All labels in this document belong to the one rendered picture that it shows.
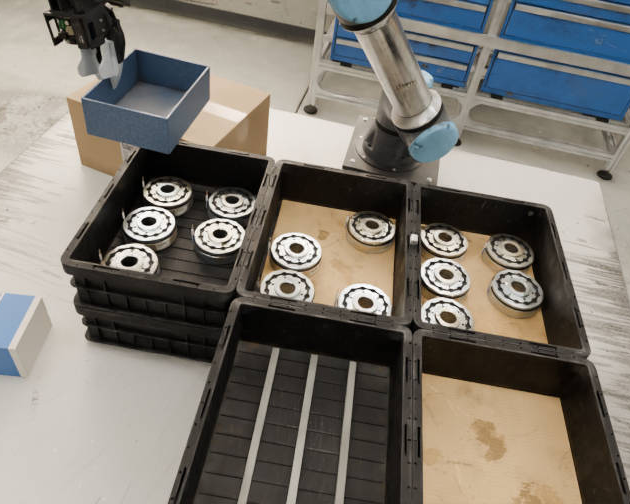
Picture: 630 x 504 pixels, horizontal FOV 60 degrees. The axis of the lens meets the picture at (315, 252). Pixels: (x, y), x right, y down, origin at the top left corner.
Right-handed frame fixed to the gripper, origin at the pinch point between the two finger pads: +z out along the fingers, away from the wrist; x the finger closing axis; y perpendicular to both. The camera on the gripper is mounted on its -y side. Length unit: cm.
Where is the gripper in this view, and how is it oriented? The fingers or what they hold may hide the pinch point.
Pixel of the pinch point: (111, 79)
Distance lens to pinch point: 108.7
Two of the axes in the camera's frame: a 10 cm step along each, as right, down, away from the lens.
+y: -2.5, 6.6, -7.0
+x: 9.7, 1.6, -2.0
